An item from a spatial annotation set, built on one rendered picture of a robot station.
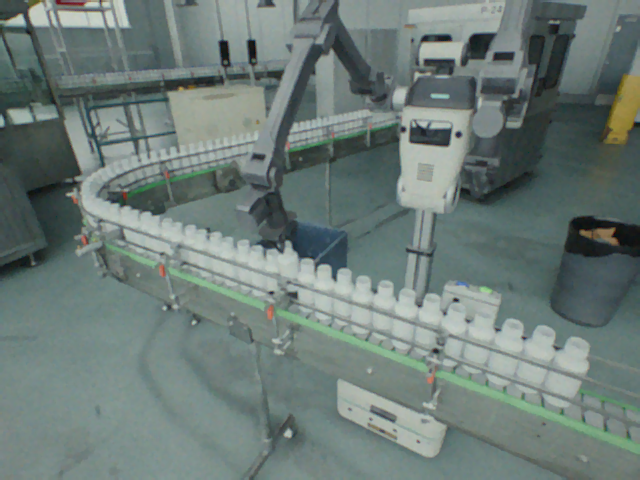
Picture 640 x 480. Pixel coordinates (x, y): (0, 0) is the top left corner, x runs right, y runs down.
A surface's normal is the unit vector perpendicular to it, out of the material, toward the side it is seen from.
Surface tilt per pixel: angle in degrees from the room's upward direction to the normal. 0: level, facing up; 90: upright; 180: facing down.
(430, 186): 90
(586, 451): 90
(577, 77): 90
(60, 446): 0
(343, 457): 0
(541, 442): 90
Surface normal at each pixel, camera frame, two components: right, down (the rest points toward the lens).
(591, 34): -0.50, 0.43
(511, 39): -0.40, -0.21
